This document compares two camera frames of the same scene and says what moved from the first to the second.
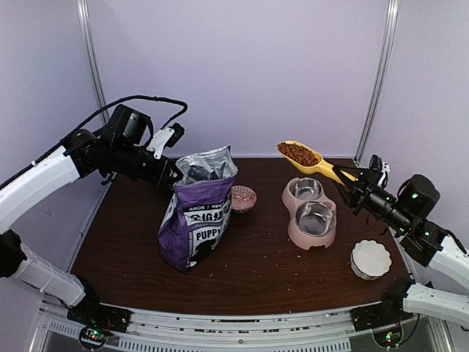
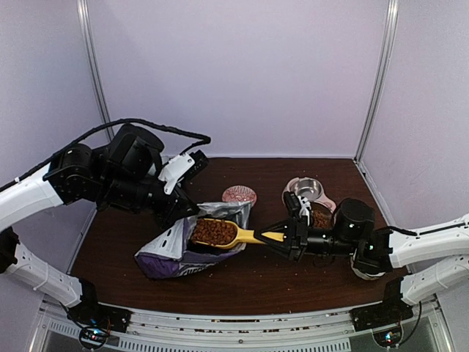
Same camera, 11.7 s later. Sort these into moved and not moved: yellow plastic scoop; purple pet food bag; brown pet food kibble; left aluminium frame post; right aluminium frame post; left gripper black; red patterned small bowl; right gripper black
Moved: yellow plastic scoop; left gripper black; brown pet food kibble; right gripper black; purple pet food bag
Not moved: right aluminium frame post; red patterned small bowl; left aluminium frame post
